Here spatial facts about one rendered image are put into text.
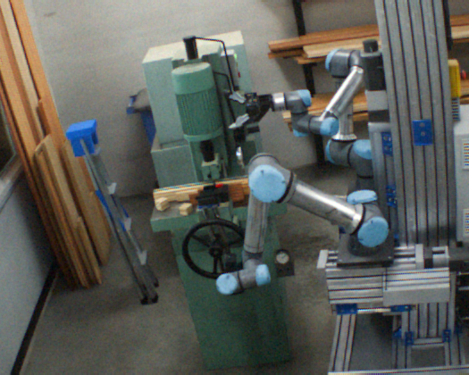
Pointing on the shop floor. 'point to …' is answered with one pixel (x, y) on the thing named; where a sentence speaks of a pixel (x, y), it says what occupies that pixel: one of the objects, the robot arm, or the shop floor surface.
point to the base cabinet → (238, 313)
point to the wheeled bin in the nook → (144, 116)
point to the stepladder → (81, 133)
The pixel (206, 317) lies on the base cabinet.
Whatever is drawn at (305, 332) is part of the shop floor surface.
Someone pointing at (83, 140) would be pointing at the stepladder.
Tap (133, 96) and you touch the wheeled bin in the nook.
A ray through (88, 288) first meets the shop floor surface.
